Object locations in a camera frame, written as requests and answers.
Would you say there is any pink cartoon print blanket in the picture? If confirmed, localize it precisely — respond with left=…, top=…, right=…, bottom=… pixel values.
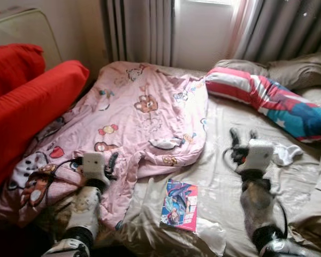
left=0, top=61, right=210, bottom=229

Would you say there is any colourful comic book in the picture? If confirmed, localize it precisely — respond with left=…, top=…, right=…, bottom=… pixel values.
left=160, top=179, right=199, bottom=232

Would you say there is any white sock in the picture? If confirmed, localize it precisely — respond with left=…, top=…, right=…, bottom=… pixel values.
left=271, top=144, right=303, bottom=166

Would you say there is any red white blue bolster pillow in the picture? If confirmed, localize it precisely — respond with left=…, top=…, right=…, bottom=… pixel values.
left=204, top=67, right=321, bottom=143

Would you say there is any folded beige duvet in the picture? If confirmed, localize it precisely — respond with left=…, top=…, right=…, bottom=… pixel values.
left=288, top=149, right=321, bottom=255

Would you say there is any red cushion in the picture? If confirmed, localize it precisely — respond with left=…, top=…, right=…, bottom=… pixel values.
left=0, top=43, right=46, bottom=103
left=0, top=59, right=90, bottom=192

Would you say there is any grey striped curtain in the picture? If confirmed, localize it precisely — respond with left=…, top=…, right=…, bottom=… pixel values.
left=231, top=0, right=321, bottom=63
left=101, top=0, right=175, bottom=67

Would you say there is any white quilted mattress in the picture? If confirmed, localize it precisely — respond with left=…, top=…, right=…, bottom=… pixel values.
left=0, top=7, right=63, bottom=68

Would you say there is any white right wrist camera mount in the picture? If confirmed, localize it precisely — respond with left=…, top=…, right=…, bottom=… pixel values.
left=241, top=139, right=275, bottom=173

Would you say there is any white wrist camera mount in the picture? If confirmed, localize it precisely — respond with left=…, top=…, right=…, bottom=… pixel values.
left=241, top=139, right=275, bottom=173
left=82, top=152, right=105, bottom=178

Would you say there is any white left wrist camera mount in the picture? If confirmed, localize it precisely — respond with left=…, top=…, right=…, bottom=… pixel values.
left=82, top=152, right=105, bottom=178

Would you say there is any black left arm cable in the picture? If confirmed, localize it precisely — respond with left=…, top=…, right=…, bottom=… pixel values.
left=40, top=157, right=85, bottom=186

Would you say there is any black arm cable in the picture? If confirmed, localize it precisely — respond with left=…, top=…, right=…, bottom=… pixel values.
left=40, top=157, right=85, bottom=186
left=223, top=146, right=288, bottom=239

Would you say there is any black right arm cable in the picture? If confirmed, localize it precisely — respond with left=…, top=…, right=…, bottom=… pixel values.
left=223, top=146, right=288, bottom=239

